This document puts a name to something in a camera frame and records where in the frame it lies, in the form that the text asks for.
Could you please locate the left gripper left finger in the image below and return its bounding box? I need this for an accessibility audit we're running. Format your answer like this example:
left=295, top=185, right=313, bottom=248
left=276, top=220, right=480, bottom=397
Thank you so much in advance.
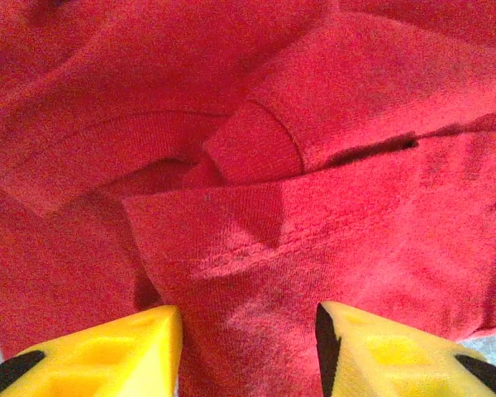
left=0, top=304, right=184, bottom=397

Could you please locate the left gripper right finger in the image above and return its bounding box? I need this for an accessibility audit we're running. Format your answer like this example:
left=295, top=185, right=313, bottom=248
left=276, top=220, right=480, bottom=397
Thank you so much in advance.
left=316, top=300, right=496, bottom=397

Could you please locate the red t-shirt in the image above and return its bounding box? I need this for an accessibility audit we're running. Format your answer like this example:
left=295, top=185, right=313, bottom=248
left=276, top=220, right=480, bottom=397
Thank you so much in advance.
left=0, top=0, right=496, bottom=397

